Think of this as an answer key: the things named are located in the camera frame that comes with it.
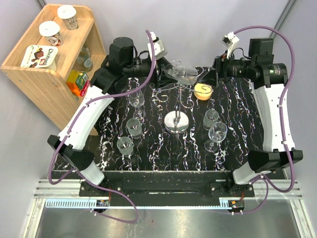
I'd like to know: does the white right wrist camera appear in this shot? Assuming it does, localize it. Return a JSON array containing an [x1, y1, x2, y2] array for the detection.
[[221, 32, 240, 59]]

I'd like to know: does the chrome wine glass rack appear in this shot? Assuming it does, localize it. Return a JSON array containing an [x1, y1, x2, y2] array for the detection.
[[154, 59, 199, 135]]

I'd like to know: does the clear smooth wine glass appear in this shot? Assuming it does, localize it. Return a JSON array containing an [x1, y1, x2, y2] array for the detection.
[[128, 90, 145, 119]]

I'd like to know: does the orange juice carton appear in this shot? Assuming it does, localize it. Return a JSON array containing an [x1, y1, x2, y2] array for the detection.
[[66, 70, 89, 97]]

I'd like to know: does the white lidded yogurt cup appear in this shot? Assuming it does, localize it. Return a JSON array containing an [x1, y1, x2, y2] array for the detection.
[[39, 21, 62, 47]]

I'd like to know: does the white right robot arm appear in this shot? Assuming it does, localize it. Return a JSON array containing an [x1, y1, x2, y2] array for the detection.
[[198, 38, 303, 196]]

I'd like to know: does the frosted short goblet front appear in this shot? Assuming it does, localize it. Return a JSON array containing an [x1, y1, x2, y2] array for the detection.
[[117, 137, 134, 157]]

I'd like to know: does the ribbed glass goblet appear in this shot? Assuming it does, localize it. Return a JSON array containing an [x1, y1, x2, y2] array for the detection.
[[165, 64, 198, 85]]

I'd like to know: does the glass bottle on shelf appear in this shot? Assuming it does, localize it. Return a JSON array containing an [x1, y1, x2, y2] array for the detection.
[[76, 45, 93, 72]]

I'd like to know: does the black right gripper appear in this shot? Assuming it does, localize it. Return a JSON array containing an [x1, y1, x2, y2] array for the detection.
[[198, 50, 255, 88]]

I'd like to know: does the red packaged item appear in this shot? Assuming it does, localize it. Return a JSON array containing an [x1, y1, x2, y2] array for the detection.
[[80, 80, 90, 97]]

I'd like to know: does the patterned glass goblet right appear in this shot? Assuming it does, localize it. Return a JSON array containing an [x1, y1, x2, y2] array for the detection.
[[203, 109, 219, 130]]

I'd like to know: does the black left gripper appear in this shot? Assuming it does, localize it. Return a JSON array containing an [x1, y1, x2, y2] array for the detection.
[[123, 57, 178, 88]]

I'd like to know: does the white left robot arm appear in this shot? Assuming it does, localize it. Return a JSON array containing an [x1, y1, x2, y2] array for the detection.
[[48, 32, 167, 196]]

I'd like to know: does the clear patterned short goblet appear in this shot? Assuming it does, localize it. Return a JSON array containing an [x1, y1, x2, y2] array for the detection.
[[126, 118, 142, 139]]

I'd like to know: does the Chobani yogurt cup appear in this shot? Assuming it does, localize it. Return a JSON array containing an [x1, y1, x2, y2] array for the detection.
[[20, 45, 58, 71]]

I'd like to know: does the wooden shelf unit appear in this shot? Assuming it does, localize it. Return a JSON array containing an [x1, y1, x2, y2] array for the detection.
[[0, 4, 106, 129]]

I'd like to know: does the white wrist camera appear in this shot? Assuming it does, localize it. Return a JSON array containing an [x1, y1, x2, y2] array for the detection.
[[150, 32, 167, 60], [221, 32, 240, 59]]

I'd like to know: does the clear cup white lid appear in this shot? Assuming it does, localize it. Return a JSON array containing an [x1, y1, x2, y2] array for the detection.
[[57, 5, 78, 30]]

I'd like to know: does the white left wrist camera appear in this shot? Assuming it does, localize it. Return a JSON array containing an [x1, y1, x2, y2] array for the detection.
[[150, 32, 167, 60]]

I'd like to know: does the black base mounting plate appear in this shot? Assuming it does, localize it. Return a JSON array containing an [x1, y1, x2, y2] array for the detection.
[[79, 171, 255, 209]]

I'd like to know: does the clear wine glass right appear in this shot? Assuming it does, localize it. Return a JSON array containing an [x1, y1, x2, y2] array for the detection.
[[204, 121, 227, 152]]

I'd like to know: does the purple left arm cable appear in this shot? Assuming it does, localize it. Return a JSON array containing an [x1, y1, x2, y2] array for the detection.
[[48, 29, 157, 224]]

